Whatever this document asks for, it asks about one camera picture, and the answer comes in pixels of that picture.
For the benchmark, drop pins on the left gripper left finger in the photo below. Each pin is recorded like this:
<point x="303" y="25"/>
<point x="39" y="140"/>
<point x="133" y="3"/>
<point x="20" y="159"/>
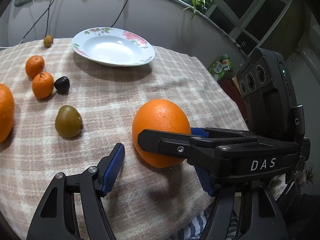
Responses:
<point x="55" y="216"/>

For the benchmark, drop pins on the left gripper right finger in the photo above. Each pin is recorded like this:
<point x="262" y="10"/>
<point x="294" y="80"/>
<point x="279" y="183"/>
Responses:
<point x="260" y="216"/>

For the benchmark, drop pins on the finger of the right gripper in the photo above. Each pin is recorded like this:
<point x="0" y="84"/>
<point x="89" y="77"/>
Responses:
<point x="159" y="148"/>

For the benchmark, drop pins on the green kiwi fruit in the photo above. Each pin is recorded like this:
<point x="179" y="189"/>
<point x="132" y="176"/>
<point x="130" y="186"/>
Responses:
<point x="68" y="122"/>

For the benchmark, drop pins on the small mandarin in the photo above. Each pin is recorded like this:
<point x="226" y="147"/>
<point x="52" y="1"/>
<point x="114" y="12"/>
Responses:
<point x="34" y="66"/>
<point x="43" y="85"/>

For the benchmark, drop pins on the dark plum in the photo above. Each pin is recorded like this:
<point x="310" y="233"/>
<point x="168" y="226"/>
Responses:
<point x="62" y="84"/>

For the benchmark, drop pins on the green snack box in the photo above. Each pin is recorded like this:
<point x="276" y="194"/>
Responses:
<point x="221" y="67"/>

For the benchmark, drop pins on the beige plaid tablecloth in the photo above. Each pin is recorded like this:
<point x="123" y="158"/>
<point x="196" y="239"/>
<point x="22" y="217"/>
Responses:
<point x="145" y="202"/>

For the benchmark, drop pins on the white floral plate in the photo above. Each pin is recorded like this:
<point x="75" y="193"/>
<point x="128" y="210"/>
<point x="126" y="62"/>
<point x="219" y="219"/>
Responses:
<point x="113" y="47"/>

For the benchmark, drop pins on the small brown kiwi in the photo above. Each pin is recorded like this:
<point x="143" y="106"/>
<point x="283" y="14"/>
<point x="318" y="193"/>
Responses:
<point x="48" y="41"/>

